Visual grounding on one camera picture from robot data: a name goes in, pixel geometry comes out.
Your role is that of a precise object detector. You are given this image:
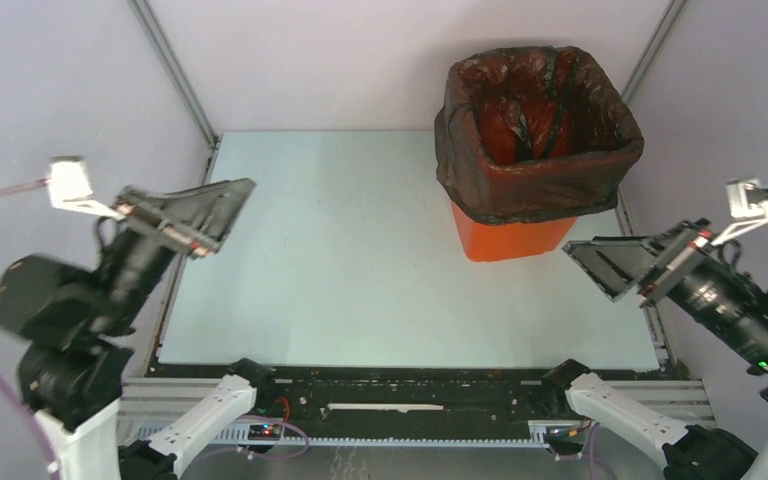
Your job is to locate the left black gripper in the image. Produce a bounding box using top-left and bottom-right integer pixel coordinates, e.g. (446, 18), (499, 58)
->
(92, 172), (260, 330)

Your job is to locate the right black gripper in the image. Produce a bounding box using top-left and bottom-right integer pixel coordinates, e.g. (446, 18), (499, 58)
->
(559, 210), (768, 367)

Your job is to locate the orange plastic trash bin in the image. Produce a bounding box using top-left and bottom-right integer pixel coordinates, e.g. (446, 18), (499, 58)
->
(450, 202), (578, 262)

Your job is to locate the black plastic trash bag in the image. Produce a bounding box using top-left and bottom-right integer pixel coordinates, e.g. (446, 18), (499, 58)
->
(434, 46), (645, 225)

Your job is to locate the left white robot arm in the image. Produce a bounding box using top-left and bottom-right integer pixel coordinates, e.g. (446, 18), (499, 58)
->
(0, 178), (276, 479)

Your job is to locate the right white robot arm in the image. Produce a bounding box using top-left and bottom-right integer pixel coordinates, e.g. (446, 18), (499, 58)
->
(541, 219), (768, 479)

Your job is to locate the small electronics board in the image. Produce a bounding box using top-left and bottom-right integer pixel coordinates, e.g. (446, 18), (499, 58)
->
(246, 423), (283, 441)

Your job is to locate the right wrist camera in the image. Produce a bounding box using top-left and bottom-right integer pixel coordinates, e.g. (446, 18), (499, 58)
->
(711, 178), (768, 246)

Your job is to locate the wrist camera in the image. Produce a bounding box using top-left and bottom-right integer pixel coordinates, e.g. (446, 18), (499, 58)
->
(46, 156), (125, 221)
(711, 178), (768, 246)

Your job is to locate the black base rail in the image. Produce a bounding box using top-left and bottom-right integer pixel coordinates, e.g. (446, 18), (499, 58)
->
(152, 361), (683, 440)

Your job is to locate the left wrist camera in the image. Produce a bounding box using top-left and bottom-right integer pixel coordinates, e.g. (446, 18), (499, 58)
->
(46, 156), (125, 221)

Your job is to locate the white cable duct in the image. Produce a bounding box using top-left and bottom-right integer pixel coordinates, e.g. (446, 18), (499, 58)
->
(213, 424), (549, 448)

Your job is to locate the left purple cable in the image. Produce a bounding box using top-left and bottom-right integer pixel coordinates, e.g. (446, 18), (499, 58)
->
(0, 180), (312, 480)

